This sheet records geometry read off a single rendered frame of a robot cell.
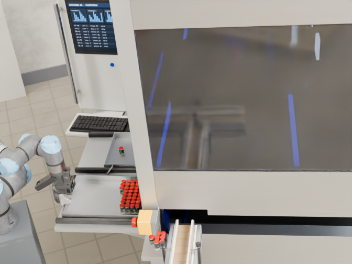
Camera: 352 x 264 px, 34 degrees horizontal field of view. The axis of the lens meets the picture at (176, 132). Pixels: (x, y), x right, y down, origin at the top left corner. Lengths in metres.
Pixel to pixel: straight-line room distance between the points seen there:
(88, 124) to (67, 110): 1.74
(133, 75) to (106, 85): 1.28
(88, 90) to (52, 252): 1.05
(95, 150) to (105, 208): 0.45
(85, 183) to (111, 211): 0.25
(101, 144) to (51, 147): 0.64
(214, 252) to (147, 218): 0.36
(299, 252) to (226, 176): 0.49
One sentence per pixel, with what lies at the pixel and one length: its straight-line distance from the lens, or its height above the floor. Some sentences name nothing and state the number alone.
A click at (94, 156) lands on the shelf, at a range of 2.90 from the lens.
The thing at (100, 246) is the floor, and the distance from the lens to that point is 3.67.
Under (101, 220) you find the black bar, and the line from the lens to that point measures 2.52.
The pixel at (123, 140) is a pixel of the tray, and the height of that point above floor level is 0.88.
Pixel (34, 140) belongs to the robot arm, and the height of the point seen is 1.25.
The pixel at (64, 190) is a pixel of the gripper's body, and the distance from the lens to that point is 2.52.
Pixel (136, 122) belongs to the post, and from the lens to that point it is 2.09.
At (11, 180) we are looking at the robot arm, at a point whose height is 0.99.
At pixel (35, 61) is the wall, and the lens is 5.38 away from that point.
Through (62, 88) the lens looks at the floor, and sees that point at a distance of 5.28.
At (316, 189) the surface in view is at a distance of 2.26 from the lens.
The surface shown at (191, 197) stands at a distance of 2.29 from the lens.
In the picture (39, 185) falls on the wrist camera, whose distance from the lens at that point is 2.53.
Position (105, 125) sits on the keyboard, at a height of 0.83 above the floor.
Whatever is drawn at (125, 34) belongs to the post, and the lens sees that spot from 1.92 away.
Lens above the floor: 2.61
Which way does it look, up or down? 36 degrees down
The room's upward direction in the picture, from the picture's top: 6 degrees counter-clockwise
